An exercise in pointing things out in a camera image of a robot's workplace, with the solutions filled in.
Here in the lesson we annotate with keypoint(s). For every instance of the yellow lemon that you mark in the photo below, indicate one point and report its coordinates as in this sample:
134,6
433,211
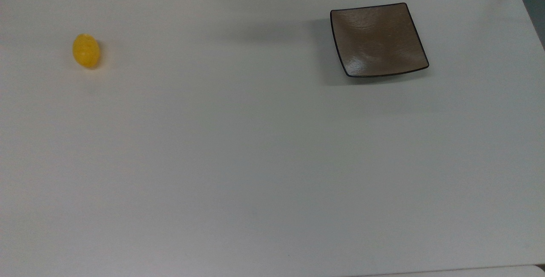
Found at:
86,50

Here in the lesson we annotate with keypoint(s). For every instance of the brown square ceramic plate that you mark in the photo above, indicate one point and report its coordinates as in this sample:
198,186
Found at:
378,41

